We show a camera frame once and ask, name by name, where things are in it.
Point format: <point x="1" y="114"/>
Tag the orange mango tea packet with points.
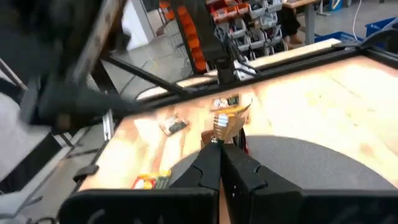
<point x="146" y="182"/>

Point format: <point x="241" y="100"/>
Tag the black table clamp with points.
<point x="85" y="172"/>

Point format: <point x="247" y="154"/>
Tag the grey parts bin rack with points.
<point x="258" y="28"/>

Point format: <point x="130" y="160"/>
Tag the orange parts bin rack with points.
<point x="193" y="42"/>

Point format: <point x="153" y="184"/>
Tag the grey round woven placemat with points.
<point x="311" y="165"/>

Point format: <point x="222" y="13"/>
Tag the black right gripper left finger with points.
<point x="205" y="174"/>

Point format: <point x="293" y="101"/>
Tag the black rig frame post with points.
<point x="208" y="40"/>

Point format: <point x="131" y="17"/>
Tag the person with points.
<point x="289" y="21"/>

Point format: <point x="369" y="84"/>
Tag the wooden three-compartment tea box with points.
<point x="206" y="138"/>

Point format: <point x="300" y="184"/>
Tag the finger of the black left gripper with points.
<point x="93" y="105"/>

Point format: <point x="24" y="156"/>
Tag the light wooden plank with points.
<point x="295" y="53"/>

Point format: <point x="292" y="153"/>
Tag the black table edge frame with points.
<point x="280" y="71"/>

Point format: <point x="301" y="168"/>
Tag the small flat tea packet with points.
<point x="174" y="126"/>
<point x="222" y="102"/>

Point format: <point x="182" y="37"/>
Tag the brown vanilla tea packet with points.
<point x="230" y="124"/>

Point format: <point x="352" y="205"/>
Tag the blue plastic crate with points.
<point x="339" y="36"/>
<point x="379" y="28"/>

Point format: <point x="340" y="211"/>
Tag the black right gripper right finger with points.
<point x="239" y="180"/>

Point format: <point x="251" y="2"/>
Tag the light wood desk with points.
<point x="310" y="25"/>

